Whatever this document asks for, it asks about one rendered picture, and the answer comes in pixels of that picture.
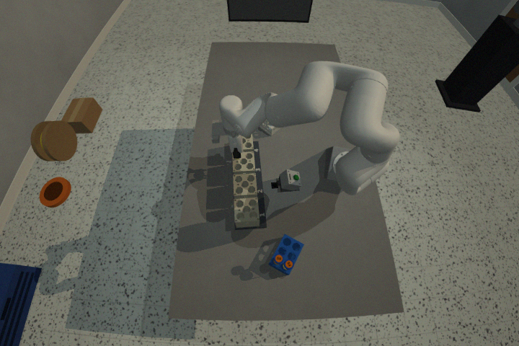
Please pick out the blue tube rack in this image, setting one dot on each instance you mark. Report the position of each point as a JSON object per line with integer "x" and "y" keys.
{"x": 290, "y": 245}

